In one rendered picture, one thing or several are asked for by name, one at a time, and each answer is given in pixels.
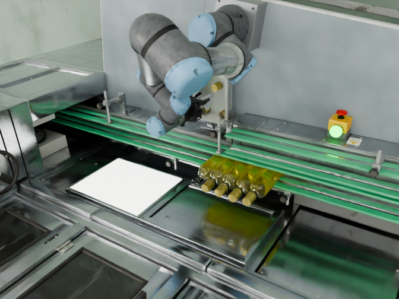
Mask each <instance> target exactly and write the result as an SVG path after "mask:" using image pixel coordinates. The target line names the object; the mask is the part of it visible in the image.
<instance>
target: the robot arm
mask: <svg viewBox="0 0 399 299"><path fill-rule="evenodd" d="M248 30H249V21H248V17H247V15H246V13H245V11H244V10H243V9H242V8H241V7H239V6H237V5H234V4H228V5H223V6H222V7H220V8H218V9H217V10H216V12H209V13H202V14H200V15H197V16H196V17H194V18H193V19H192V20H191V22H190V23H189V27H188V39H187V38H186V36H185V35H184V34H183V33H182V32H181V31H180V29H179V28H178V27H177V26H176V25H175V23H174V22H173V21H172V20H170V19H169V18H167V17H165V16H164V15H161V14H157V13H146V14H143V15H140V16H139V17H137V18H136V19H135V20H134V21H133V23H132V24H131V26H130V29H129V41H130V44H131V47H132V48H133V50H134V51H135V52H136V53H137V59H138V64H139V68H138V70H137V72H136V77H137V78H138V79H139V82H140V83H141V84H142V85H143V86H144V87H145V88H146V89H147V91H148V92H149V93H150V94H151V95H152V96H153V98H154V99H155V100H156V102H158V104H159V105H160V106H161V109H160V110H159V112H158V113H157V114H156V115H155V116H153V117H151V119H149V120H148V121H147V123H146V128H147V130H148V132H149V134H150V135H151V136H153V137H155V138H158V137H160V136H162V135H165V134H166V133H168V132H169V131H171V130H172V129H174V128H175V127H177V126H181V127H184V126H185V122H187V121H188V122H194V123H195V122H196V121H198V120H200V119H201V118H202V117H201V113H202V109H200V107H205V109H206V110H209V108H210V103H211V100H212V99H213V95H212V94H209V95H207V96H205V97H201V98H199V99H197V97H198V96H200V95H201V94H202V93H201V92H198V91H199V90H201V89H202V88H203V87H205V86H206V85H207V83H208V82H209V81H210V79H211V78H212V77H214V76H220V77H222V78H228V79H229V81H230V82H231V83H232V84H237V83H238V82H239V81H240V80H241V79H242V78H243V77H244V76H245V75H246V74H247V73H248V72H249V71H250V70H251V69H252V68H253V67H254V66H255V65H256V64H257V60H256V58H255V57H254V55H253V54H252V53H251V52H250V51H249V50H248V49H247V48H246V46H245V45H244V44H243V43H242V41H243V40H244V39H245V37H246V36H247V33H248ZM197 118H199V119H197Z"/></svg>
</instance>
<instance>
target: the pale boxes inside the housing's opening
mask: <svg viewBox="0 0 399 299"><path fill-rule="evenodd" d="M54 118H55V114H51V115H49V116H46V117H44V118H42V119H39V120H37V121H35V122H32V123H33V127H35V126H37V125H40V124H42V123H45V122H47V121H49V120H52V119H54ZM43 130H44V131H45V132H46V134H47V137H46V139H45V140H44V141H43V142H42V143H41V144H38V145H39V150H40V154H41V156H42V159H43V158H45V157H47V156H49V155H51V154H53V153H55V152H57V151H59V150H61V149H63V148H65V147H67V146H68V144H67V139H66V136H65V135H63V134H61V133H57V132H54V131H50V130H48V129H43ZM35 134H36V138H37V142H39V141H40V140H41V139H42V138H43V134H42V133H41V132H40V131H38V132H36V133H35Z"/></svg>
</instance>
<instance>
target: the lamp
mask: <svg viewBox="0 0 399 299"><path fill-rule="evenodd" d="M342 133H343V128H342V127H341V126H340V125H333V126H332V127H331V129H330V135H331V136H333V137H335V138H337V137H339V136H340V135H341V134H342Z"/></svg>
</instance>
